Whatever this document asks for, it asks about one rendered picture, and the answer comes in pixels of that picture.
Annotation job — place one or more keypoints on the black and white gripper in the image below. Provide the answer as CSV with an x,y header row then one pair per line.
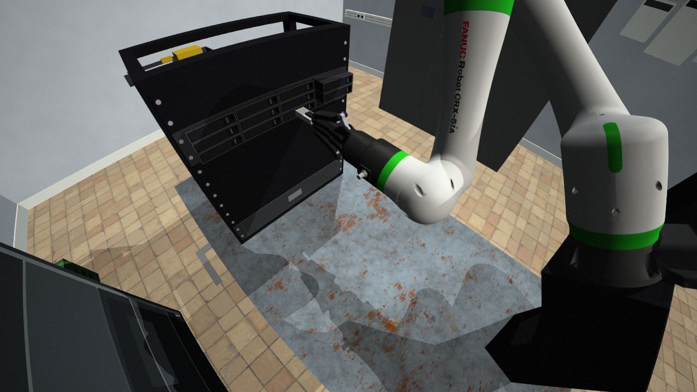
x,y
336,136

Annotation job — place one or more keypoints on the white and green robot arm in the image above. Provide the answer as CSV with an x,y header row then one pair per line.
x,y
615,165

